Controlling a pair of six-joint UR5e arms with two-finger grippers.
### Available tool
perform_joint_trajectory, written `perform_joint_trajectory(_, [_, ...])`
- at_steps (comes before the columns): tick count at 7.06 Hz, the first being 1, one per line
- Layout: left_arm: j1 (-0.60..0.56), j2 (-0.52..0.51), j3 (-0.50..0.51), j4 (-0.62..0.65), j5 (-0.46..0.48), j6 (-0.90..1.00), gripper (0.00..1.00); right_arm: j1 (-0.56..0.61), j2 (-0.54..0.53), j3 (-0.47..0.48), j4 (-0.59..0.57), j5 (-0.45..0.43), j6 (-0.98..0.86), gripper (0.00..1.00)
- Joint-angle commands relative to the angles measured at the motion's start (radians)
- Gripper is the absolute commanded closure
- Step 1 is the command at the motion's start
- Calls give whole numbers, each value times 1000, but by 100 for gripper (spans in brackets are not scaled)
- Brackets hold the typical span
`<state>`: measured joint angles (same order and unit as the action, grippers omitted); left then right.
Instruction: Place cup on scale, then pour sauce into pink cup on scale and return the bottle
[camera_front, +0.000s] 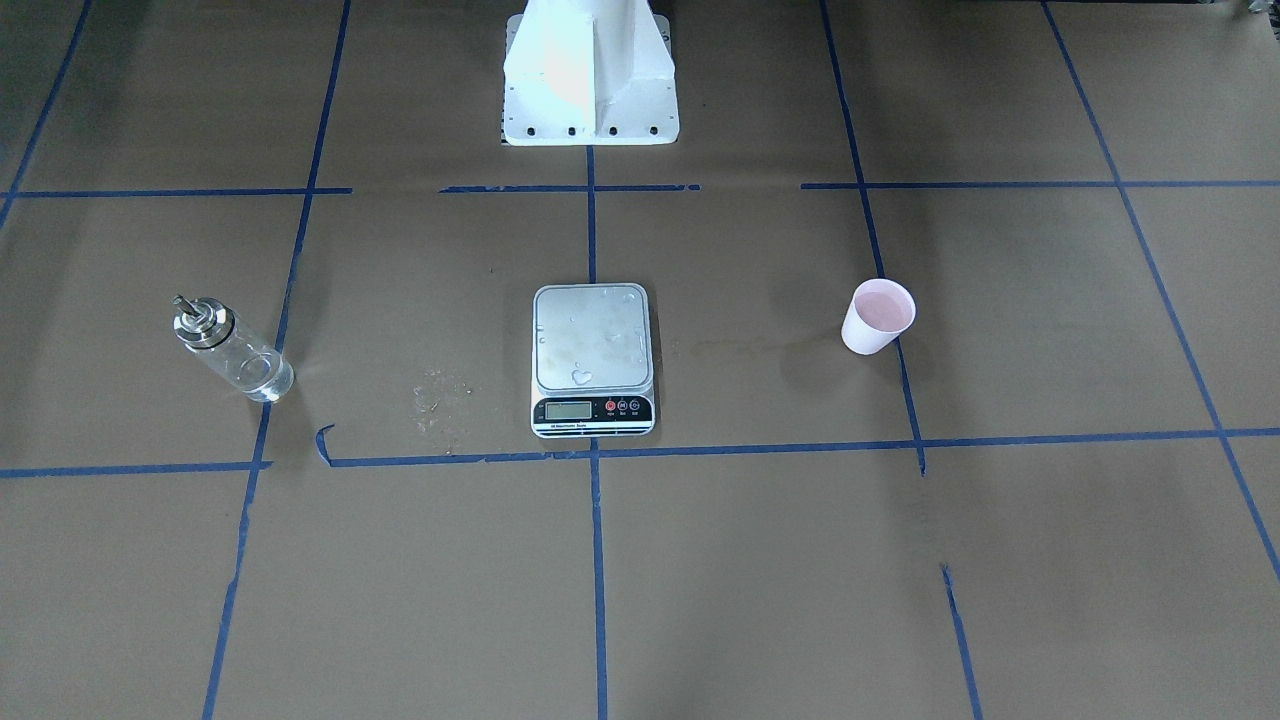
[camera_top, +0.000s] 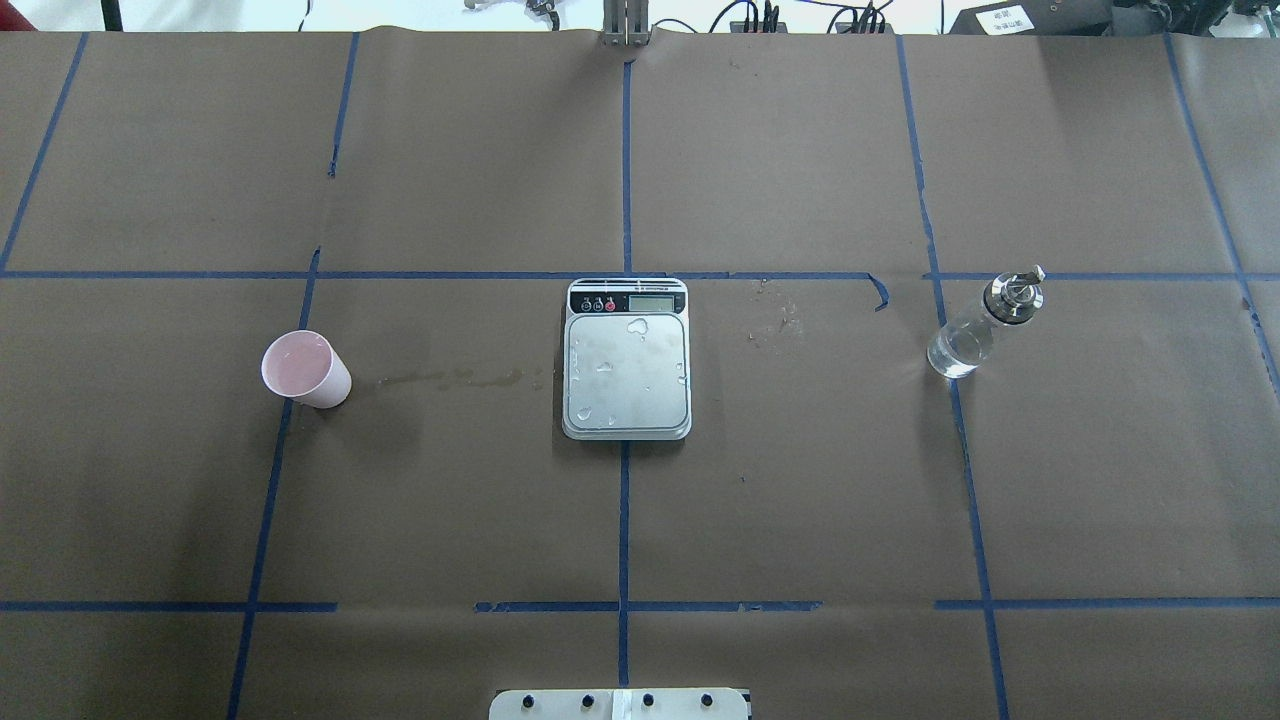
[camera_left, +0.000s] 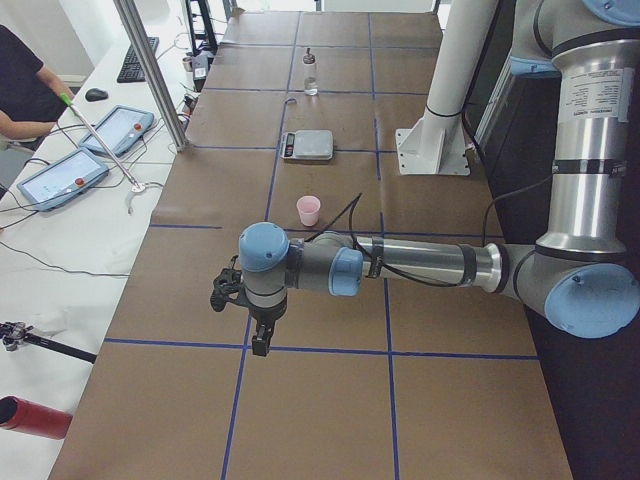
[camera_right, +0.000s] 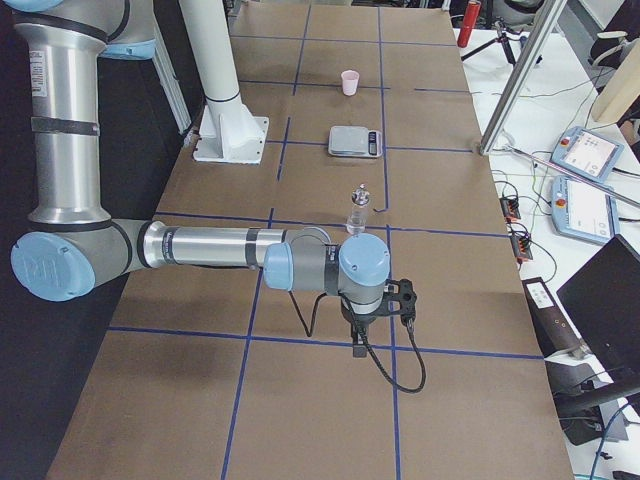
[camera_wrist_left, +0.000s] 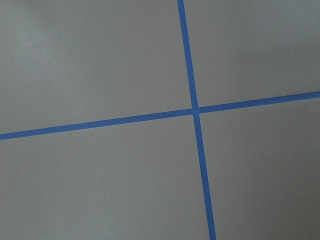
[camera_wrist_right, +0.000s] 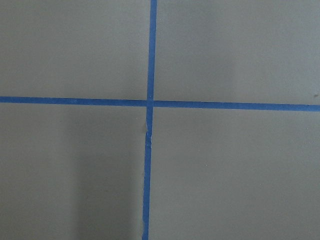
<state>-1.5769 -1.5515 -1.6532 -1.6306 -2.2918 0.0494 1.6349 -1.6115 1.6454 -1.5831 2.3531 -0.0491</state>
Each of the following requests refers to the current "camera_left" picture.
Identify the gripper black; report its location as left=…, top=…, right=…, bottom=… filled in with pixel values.
left=249, top=304, right=286, bottom=357

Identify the glass sauce bottle metal spout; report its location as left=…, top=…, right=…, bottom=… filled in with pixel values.
left=302, top=47, right=318, bottom=96

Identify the person in black shirt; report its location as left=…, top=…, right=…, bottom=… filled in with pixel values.
left=1, top=25, right=75, bottom=142

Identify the metal rod green tip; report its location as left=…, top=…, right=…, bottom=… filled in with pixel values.
left=59, top=92, right=147, bottom=194

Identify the near teach pendant tablet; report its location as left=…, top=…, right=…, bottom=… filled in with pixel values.
left=18, top=148, right=109, bottom=211

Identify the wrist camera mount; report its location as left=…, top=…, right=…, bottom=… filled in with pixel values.
left=210, top=255, right=249, bottom=312

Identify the digital kitchen scale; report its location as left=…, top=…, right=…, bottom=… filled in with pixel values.
left=280, top=130, right=334, bottom=161

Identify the black computer mouse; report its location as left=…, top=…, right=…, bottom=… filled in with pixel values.
left=85, top=88, right=109, bottom=102

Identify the black tripod leg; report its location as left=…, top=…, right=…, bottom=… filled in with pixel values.
left=1, top=322, right=97, bottom=364

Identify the red cylinder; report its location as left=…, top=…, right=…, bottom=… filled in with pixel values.
left=1, top=396, right=73, bottom=440

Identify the aluminium frame post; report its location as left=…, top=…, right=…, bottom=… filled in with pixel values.
left=114, top=0, right=188, bottom=152

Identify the teach pendant tablet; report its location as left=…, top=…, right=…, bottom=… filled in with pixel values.
left=18, top=148, right=109, bottom=211
left=94, top=105, right=155, bottom=157

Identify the black keyboard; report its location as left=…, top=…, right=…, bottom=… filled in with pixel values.
left=116, top=45, right=146, bottom=84

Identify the far teach pendant tablet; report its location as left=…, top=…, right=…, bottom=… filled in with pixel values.
left=94, top=105, right=155, bottom=157

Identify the pink plastic cup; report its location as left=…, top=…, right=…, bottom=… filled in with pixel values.
left=296, top=195, right=321, bottom=227

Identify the white pillar with base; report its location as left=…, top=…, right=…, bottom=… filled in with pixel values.
left=395, top=0, right=498, bottom=176

